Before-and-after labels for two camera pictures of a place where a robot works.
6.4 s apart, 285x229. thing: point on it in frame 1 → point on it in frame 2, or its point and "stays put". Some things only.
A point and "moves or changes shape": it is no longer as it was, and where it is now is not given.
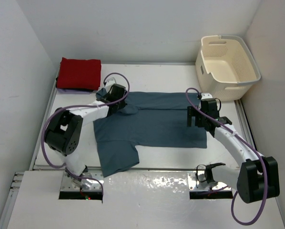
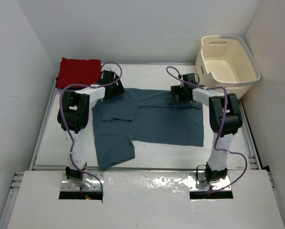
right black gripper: x=192 y=112 → x=177 y=89
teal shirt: x=151 y=119 moves or changes shape
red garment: x=79 y=73 stays put
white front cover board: x=131 y=200 stays put
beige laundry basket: x=226 y=67 stays put
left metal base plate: x=96 y=186 stays put
